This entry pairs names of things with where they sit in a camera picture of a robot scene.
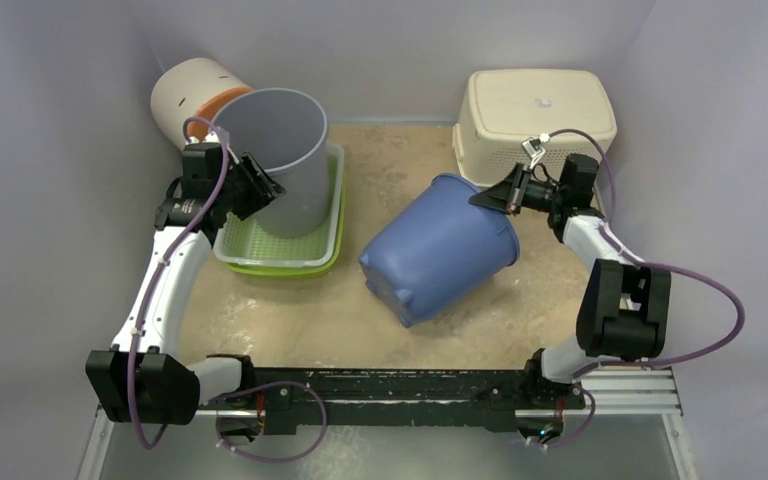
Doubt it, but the grey plastic bucket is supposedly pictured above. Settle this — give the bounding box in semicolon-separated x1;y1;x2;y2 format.
214;88;332;238

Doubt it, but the blue plastic bucket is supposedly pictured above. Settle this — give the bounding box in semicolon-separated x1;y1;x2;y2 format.
358;173;520;328

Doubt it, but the cream plastic basket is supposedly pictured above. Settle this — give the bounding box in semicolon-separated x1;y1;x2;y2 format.
452;69;617;187

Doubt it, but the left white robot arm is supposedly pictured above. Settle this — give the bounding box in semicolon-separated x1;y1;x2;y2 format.
85;141;284;425

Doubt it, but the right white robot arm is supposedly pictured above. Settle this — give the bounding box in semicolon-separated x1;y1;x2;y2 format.
469;154;671;407

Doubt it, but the white perforated tray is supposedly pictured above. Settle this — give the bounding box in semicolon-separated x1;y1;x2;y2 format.
212;140;346;270

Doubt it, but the green plastic tray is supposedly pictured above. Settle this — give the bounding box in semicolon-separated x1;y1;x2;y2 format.
224;148;348;279

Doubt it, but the white cylindrical drawer cabinet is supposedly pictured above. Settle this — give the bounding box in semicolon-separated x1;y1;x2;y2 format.
150;58;253;150

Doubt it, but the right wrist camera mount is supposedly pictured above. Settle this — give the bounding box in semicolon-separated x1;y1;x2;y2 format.
521;133;551;172

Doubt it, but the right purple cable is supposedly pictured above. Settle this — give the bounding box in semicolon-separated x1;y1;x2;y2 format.
536;128;747;399

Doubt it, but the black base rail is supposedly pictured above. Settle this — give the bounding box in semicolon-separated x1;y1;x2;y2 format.
250;367;586;435

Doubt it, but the aluminium frame rail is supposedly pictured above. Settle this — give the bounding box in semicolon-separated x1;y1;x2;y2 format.
79;369;687;479

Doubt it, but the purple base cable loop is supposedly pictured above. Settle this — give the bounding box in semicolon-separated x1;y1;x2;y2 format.
214;381;330;465

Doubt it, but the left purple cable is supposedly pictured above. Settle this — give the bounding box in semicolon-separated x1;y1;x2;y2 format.
125;116;232;452

